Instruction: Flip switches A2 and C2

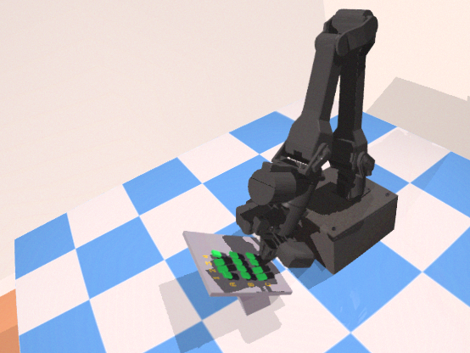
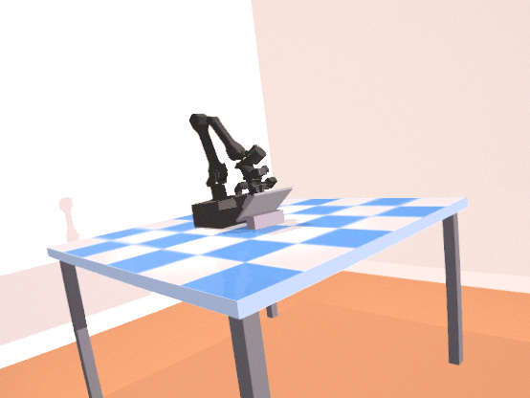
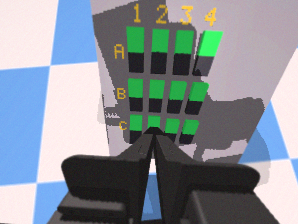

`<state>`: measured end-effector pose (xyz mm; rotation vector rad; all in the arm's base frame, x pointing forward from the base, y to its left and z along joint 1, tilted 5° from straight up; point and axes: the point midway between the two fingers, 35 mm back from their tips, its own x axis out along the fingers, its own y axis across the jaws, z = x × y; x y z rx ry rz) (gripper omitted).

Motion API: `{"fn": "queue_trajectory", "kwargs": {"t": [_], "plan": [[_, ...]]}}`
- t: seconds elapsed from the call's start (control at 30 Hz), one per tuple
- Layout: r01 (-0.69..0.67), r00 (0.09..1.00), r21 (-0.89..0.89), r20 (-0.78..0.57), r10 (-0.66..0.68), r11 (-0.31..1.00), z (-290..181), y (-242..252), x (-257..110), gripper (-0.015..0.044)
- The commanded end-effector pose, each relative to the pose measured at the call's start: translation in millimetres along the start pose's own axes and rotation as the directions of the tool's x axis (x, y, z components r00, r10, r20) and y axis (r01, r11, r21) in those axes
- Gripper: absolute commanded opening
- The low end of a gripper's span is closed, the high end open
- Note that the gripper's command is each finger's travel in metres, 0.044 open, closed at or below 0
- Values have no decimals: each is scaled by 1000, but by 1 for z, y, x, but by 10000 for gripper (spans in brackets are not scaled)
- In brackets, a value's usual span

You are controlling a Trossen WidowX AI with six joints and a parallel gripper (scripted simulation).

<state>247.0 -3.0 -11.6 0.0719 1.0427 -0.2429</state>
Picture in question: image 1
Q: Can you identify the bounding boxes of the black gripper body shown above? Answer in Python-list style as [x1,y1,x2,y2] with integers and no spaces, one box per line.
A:
[268,203,315,268]

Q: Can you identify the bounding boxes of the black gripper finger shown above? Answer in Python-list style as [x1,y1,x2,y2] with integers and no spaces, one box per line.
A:
[259,239,277,266]
[258,233,274,265]

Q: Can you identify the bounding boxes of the grey switch panel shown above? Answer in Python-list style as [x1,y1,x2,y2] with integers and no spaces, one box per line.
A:
[182,231,293,316]

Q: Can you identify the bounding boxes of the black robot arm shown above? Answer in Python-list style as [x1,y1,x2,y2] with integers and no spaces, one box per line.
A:
[236,8,378,236]

